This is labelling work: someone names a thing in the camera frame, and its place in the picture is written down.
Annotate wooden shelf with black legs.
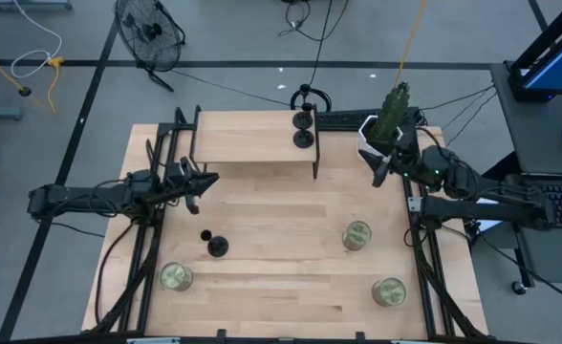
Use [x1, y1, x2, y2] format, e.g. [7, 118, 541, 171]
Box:
[188, 105, 321, 181]

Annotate glass candle jar with label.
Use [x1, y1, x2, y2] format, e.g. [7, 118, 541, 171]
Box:
[341, 220, 374, 252]
[159, 261, 195, 292]
[371, 277, 408, 308]

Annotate white floor cable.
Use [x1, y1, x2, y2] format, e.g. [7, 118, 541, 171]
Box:
[11, 0, 65, 80]

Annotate yellow extension cord plug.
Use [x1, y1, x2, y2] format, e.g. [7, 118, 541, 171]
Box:
[45, 55, 67, 116]

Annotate yellow rod with black foot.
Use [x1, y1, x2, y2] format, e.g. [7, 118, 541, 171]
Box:
[0, 45, 33, 98]

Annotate white plant pot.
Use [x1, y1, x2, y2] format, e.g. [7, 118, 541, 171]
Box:
[356, 113, 405, 160]

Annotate black fan cable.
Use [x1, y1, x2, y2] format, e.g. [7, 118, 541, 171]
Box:
[169, 69, 292, 108]

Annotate black power strip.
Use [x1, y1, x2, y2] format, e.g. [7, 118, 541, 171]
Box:
[316, 107, 423, 131]

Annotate black computer monitor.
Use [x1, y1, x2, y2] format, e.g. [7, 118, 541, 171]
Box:
[508, 0, 562, 102]

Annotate green cactus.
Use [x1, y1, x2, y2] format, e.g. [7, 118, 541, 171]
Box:
[372, 80, 412, 143]

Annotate black floor cable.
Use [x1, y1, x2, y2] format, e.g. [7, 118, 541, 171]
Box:
[307, 0, 335, 88]

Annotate black floor fan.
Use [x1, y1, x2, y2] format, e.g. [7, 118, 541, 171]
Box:
[112, 0, 187, 93]

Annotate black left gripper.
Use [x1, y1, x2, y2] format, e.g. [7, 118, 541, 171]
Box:
[165, 160, 221, 216]

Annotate grey side desk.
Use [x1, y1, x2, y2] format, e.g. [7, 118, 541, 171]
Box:
[489, 61, 562, 177]

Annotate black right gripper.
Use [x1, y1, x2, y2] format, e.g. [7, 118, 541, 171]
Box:
[358, 142, 423, 189]

